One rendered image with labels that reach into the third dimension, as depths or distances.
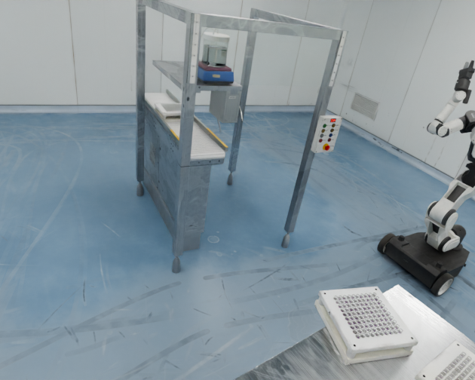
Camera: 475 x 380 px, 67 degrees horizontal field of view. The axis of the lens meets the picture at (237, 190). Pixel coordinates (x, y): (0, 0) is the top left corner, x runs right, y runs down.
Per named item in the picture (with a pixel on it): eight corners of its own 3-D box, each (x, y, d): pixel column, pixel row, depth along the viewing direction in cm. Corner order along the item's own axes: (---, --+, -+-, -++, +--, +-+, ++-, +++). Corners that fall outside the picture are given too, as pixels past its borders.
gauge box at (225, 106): (237, 122, 225) (241, 91, 215) (222, 123, 220) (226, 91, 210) (222, 111, 241) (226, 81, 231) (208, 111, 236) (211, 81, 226)
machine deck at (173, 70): (241, 93, 215) (242, 86, 213) (182, 92, 198) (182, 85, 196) (203, 68, 261) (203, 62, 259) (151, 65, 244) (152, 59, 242)
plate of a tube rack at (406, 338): (417, 345, 115) (419, 341, 114) (350, 354, 109) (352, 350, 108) (375, 289, 136) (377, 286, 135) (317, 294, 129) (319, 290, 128)
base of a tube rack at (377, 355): (411, 355, 118) (414, 350, 117) (345, 365, 111) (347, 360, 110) (371, 298, 138) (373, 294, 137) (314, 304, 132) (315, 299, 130)
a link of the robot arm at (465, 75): (466, 73, 262) (461, 89, 263) (455, 69, 261) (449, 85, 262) (479, 69, 249) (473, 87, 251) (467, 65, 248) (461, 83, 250)
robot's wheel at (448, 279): (429, 286, 269) (430, 295, 283) (435, 290, 265) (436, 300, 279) (448, 268, 270) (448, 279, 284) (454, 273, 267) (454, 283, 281)
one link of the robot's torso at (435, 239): (433, 233, 309) (437, 196, 277) (454, 246, 295) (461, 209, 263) (420, 243, 306) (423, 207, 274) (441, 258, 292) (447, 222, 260)
